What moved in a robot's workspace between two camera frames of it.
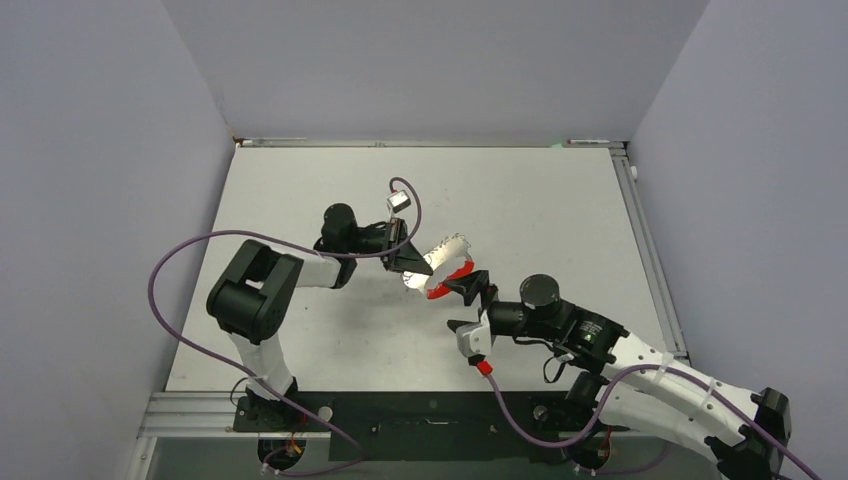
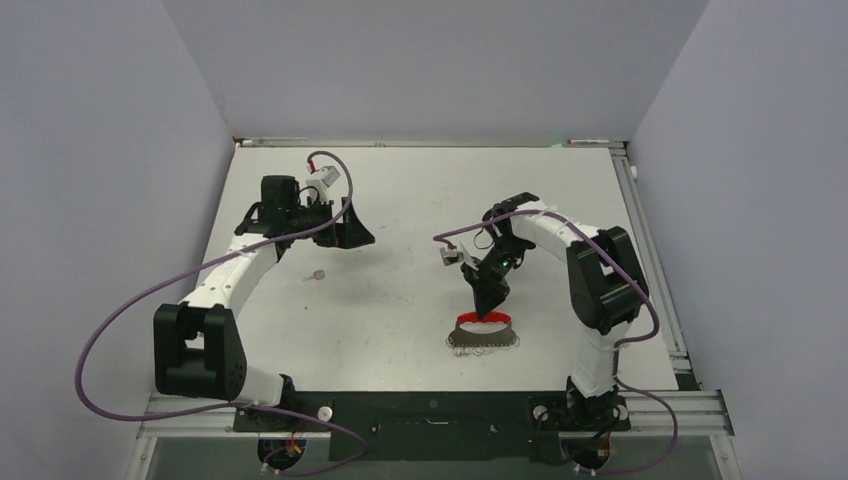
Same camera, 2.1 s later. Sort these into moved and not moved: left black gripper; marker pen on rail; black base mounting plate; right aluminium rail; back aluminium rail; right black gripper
Moved: right black gripper; left black gripper
Not moved: black base mounting plate; right aluminium rail; marker pen on rail; back aluminium rail
